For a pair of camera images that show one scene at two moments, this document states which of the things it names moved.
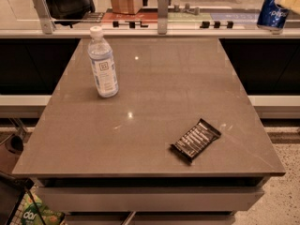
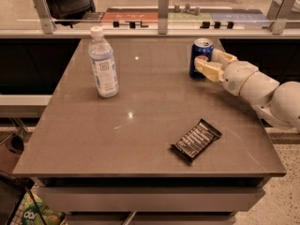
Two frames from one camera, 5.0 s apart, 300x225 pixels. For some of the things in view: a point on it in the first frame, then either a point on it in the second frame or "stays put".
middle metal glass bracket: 162,12 stays put
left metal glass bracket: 42,7 stays put
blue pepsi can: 272,17 to 201,47
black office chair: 67,4 stays put
